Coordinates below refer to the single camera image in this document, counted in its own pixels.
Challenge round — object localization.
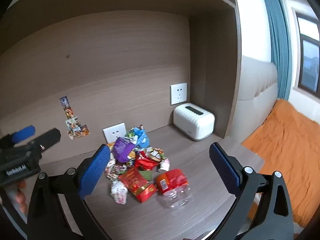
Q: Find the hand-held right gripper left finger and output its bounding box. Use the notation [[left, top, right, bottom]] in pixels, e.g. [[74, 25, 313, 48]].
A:
[[27, 144, 112, 240]]

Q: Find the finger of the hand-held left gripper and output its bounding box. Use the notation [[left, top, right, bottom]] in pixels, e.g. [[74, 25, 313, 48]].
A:
[[11, 125, 36, 143], [30, 128, 62, 153]]

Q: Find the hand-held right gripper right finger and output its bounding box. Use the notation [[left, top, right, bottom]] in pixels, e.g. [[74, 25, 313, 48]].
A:
[[209, 142, 294, 240]]

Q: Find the colourful printed wrapper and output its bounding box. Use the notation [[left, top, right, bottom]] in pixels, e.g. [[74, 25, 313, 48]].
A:
[[105, 159, 130, 180]]

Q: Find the white wrapper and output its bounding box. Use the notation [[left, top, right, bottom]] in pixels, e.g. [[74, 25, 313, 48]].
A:
[[110, 179, 128, 205]]

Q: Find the purple foil wrapper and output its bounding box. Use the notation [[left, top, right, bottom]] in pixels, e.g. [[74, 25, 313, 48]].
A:
[[112, 137, 137, 163]]

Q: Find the red gold paper box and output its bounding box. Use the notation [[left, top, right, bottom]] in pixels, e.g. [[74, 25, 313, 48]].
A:
[[118, 167, 157, 203]]

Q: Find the red snack packet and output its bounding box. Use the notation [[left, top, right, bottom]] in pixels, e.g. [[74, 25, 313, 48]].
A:
[[135, 151, 160, 172]]

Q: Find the green wrapper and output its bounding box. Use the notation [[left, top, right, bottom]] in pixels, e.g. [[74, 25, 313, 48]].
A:
[[139, 170, 153, 182]]

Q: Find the clear plastic bottle red label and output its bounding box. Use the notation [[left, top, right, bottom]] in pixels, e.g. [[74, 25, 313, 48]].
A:
[[155, 169, 193, 210]]

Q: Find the blue plastic wrapper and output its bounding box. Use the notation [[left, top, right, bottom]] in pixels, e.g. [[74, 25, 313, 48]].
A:
[[126, 127, 150, 149]]

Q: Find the small white cup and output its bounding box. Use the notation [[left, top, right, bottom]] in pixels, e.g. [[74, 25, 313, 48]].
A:
[[157, 160, 171, 173]]

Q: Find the person's left hand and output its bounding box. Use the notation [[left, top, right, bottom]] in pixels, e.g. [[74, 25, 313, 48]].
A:
[[14, 179, 29, 216]]

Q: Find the colourful sticker strip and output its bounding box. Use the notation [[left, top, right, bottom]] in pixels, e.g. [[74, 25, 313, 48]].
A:
[[59, 96, 90, 140]]

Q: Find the white ribbed box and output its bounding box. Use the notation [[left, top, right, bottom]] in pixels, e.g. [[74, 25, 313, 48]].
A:
[[173, 103, 215, 141]]

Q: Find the orange blanket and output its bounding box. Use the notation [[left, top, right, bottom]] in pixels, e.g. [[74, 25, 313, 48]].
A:
[[241, 99, 320, 230]]

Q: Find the beige padded headboard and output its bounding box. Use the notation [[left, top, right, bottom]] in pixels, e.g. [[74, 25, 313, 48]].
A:
[[236, 55, 279, 143]]

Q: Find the wooden desk hutch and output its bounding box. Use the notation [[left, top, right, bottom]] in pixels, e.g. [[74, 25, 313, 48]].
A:
[[0, 0, 242, 160]]

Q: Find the dark framed window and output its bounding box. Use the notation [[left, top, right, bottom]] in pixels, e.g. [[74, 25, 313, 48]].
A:
[[292, 10, 320, 93]]

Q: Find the teal curtain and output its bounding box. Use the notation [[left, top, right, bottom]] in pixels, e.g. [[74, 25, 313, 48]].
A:
[[261, 0, 293, 100]]

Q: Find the white wall socket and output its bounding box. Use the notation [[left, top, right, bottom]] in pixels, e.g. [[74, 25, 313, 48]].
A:
[[170, 82, 188, 105], [103, 122, 127, 143]]

